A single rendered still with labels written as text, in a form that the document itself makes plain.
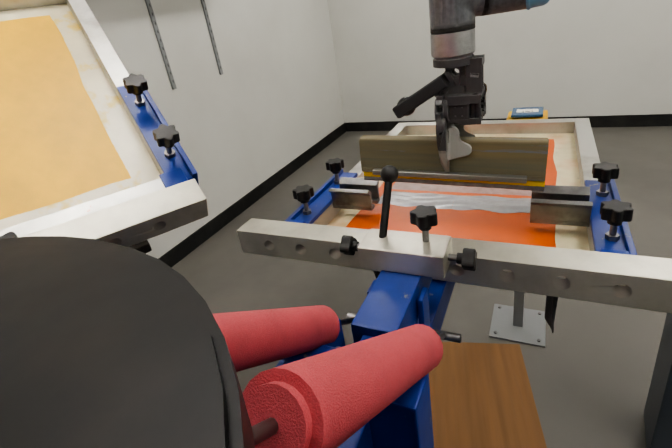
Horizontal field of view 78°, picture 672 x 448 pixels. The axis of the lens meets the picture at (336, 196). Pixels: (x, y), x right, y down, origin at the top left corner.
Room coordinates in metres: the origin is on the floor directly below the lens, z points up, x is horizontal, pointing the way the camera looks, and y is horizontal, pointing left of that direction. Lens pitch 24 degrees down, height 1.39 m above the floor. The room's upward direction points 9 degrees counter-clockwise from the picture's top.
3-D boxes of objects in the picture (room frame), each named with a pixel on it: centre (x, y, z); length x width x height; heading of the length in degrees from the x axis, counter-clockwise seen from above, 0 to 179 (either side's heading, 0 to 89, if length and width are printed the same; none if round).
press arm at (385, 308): (0.46, -0.06, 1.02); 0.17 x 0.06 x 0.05; 151
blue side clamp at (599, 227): (0.61, -0.46, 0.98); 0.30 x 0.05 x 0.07; 151
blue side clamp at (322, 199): (0.88, 0.03, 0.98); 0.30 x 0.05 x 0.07; 151
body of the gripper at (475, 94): (0.75, -0.25, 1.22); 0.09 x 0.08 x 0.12; 61
